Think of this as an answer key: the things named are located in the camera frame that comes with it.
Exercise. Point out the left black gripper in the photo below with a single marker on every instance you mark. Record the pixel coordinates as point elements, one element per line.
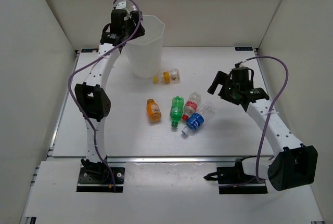
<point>140,31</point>

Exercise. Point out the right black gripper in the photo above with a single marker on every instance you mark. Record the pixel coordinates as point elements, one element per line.
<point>223,79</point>

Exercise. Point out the clear bottle blue label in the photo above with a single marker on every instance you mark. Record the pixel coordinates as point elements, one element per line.
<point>197,119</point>

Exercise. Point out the clear bottle black label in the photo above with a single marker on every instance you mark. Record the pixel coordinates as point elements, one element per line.
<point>134,9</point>

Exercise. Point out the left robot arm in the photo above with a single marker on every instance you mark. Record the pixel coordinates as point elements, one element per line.
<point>90,94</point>

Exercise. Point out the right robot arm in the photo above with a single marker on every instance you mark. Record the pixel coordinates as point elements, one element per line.
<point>294,163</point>

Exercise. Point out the white octagonal plastic bin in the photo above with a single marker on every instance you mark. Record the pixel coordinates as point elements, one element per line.
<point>144,53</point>

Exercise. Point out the clear bottle red label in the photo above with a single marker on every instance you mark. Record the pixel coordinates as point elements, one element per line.
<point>191,105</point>

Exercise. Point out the green plastic bottle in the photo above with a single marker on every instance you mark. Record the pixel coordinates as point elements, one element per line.
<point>176,111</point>

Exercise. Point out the clear bottle yellow cap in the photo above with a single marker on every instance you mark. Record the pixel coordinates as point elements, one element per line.
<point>167,77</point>

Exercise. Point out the orange plastic bottle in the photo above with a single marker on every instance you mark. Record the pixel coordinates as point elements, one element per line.
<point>153,111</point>

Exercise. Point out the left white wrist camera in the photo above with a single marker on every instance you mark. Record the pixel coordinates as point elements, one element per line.
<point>120,4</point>

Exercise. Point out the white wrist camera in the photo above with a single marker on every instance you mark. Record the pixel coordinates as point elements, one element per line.
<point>120,4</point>
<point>240,64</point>

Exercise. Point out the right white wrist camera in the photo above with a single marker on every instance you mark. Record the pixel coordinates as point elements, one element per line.
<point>240,64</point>

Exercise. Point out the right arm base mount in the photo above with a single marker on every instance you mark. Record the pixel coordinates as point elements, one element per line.
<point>233,181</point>

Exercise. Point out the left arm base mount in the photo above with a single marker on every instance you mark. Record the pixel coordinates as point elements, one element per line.
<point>95,177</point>

